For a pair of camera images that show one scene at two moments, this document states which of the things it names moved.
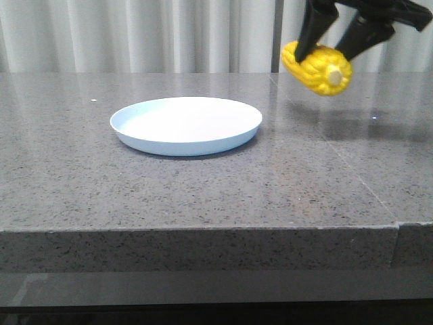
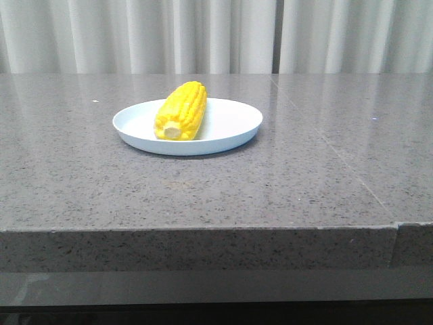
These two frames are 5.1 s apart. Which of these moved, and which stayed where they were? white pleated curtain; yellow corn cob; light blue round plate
Moved: yellow corn cob
Stayed: white pleated curtain; light blue round plate
